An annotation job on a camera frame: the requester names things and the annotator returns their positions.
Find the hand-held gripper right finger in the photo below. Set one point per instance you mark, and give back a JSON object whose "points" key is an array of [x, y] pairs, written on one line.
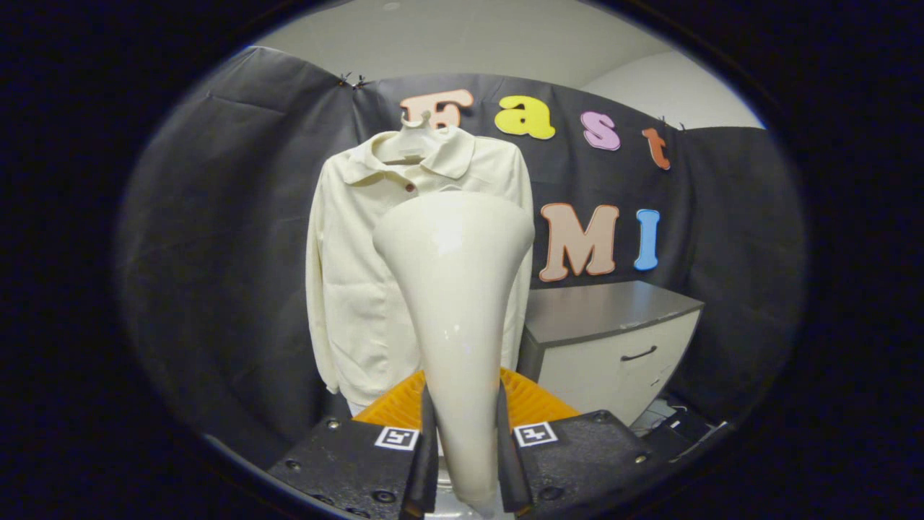
{"points": [[509, 462]]}

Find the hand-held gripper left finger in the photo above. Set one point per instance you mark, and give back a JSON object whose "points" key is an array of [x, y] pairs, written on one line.
{"points": [[426, 462]]}

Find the white garment steamer head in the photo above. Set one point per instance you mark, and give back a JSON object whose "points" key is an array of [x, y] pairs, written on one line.
{"points": [[455, 303]]}

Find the cream button-up shirt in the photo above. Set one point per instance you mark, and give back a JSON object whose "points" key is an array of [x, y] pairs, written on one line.
{"points": [[346, 289]]}

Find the grey and white drawer cabinet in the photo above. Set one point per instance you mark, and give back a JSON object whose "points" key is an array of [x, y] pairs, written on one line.
{"points": [[599, 310]]}

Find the cream plastic hanger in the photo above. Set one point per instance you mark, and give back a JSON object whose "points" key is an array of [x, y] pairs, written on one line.
{"points": [[415, 144]]}

